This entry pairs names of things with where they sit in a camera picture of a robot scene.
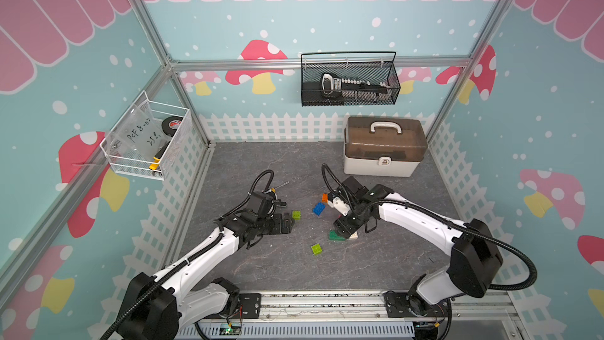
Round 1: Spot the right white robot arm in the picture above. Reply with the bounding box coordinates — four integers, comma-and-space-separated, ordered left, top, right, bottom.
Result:
327, 185, 503, 316

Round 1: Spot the clear plastic wall bin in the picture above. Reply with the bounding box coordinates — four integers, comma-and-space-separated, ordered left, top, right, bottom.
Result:
100, 91, 192, 180

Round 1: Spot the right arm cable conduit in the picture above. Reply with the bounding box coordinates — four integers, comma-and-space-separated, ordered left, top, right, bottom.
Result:
321, 164, 539, 292

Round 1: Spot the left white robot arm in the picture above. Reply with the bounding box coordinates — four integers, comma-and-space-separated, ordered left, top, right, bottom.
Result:
101, 211, 294, 339

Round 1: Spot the white toolbox brown lid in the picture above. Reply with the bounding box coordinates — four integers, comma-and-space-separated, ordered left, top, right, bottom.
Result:
344, 116, 428, 178

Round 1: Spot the black tape roll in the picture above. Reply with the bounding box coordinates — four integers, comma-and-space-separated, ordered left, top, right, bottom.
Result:
161, 116, 183, 137

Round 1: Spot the yellow black utility knife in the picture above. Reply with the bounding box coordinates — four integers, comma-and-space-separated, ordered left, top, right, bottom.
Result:
149, 143, 169, 172

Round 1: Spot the blue lego brick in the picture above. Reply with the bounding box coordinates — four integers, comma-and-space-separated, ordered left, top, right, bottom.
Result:
312, 202, 327, 217

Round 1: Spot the dark green lego brick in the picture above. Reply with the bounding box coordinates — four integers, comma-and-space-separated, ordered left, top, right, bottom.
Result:
328, 230, 347, 242

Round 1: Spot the socket wrench set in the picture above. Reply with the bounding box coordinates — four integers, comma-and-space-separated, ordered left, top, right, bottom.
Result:
320, 73, 393, 103

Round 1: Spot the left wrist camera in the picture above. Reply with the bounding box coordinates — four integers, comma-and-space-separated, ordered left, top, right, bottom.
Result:
246, 192, 276, 218

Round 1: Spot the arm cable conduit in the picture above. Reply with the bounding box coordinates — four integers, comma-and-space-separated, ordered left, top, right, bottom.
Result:
98, 168, 275, 340
321, 164, 539, 292

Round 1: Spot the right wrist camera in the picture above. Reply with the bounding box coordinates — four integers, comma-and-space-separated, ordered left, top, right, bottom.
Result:
340, 176, 368, 205

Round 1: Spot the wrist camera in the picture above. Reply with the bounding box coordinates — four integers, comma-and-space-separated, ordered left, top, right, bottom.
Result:
246, 192, 276, 218
340, 176, 368, 205

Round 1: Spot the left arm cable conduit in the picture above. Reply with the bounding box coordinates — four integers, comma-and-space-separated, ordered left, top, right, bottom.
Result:
98, 168, 275, 340

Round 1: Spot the black wire mesh basket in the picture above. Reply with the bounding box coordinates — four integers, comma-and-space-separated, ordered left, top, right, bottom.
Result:
300, 51, 401, 106

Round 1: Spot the yellow black screwdriver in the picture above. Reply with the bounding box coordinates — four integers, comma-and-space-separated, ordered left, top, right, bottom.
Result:
264, 181, 289, 194

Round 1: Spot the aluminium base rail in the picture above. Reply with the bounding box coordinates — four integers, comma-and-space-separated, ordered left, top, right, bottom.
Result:
164, 287, 529, 339

